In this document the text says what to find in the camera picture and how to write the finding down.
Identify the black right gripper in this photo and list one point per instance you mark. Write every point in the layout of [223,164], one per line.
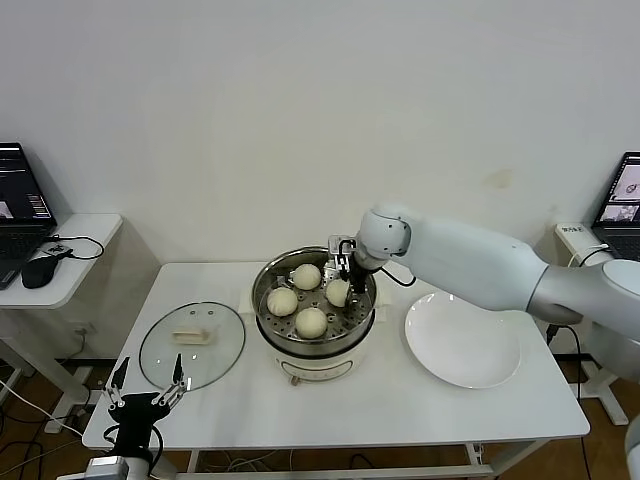
[361,260]

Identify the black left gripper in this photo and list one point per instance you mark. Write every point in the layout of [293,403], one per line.
[137,412]

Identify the white steamed baozi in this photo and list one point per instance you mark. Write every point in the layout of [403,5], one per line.
[281,301]
[311,323]
[306,276]
[337,293]

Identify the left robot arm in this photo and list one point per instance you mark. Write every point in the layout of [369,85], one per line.
[115,467]

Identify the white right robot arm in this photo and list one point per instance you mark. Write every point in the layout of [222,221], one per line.
[475,265]

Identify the stainless steel steamer basket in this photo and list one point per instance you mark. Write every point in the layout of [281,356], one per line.
[280,332]

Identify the white electric cooker base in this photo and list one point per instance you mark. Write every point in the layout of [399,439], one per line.
[320,370]

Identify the white floor power strip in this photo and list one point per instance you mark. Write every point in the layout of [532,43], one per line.
[60,426]

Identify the white round plate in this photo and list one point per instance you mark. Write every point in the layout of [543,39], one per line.
[460,345]

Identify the black computer mouse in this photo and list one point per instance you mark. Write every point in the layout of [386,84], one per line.
[39,272]

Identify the white side table with mouse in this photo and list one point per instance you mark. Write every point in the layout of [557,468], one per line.
[85,235]

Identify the small black usb hub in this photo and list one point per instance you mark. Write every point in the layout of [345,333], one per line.
[56,251]

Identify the black laptop with dark screen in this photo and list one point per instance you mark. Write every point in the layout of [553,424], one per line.
[20,200]

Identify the white side table with label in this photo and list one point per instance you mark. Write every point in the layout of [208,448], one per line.
[570,242]

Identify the white paper label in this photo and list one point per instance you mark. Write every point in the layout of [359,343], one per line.
[572,229]

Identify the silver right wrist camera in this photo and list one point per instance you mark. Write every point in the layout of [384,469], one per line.
[337,245]

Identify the white wall socket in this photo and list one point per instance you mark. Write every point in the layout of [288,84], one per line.
[82,330]

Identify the white main table frame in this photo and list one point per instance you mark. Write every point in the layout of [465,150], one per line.
[410,470]

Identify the grey laptop with camera views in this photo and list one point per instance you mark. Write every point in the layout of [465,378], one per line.
[620,200]

